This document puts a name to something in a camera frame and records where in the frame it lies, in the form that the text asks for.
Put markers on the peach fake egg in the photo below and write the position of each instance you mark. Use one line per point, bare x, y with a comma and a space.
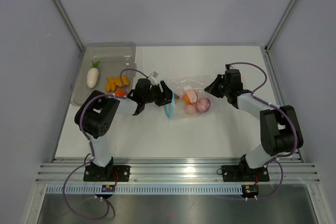
190, 109

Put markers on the left controller board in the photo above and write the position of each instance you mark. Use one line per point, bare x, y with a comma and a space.
108, 188

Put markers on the white slotted cable duct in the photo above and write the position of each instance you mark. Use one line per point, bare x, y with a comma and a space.
148, 189

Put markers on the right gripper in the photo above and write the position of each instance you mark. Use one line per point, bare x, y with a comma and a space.
212, 88

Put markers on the golden fake pastry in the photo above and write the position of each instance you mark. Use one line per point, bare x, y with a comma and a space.
117, 82

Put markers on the white fake radish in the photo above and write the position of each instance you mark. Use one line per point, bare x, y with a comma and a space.
93, 74

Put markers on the right controller board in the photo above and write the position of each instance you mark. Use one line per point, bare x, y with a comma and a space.
251, 190

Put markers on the frame post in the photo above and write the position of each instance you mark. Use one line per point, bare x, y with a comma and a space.
281, 24
68, 23

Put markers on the orange fake fruit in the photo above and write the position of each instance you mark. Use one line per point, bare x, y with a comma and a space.
120, 93
190, 97

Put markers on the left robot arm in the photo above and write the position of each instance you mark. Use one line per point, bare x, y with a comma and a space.
95, 117

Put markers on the right frame post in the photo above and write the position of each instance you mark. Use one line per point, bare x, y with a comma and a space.
281, 24

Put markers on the aluminium mounting rail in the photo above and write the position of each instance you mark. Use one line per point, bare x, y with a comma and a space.
177, 170

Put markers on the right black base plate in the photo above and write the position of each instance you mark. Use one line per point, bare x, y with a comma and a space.
235, 173

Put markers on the left frame post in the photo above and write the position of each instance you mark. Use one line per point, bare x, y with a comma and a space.
68, 23

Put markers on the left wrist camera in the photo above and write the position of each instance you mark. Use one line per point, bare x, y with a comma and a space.
153, 78

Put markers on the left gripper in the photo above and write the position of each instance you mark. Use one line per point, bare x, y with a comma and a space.
166, 96

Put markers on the zip top bag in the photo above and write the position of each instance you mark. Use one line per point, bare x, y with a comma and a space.
180, 85

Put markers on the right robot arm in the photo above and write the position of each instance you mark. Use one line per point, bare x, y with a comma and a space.
280, 133

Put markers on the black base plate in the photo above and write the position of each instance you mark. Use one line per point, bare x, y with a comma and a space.
118, 172
235, 173

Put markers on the controller board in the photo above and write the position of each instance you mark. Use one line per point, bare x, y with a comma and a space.
108, 188
251, 190

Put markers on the clear plastic container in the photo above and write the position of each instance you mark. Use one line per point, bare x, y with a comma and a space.
113, 57

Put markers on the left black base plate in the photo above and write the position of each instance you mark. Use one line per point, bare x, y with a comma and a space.
118, 172

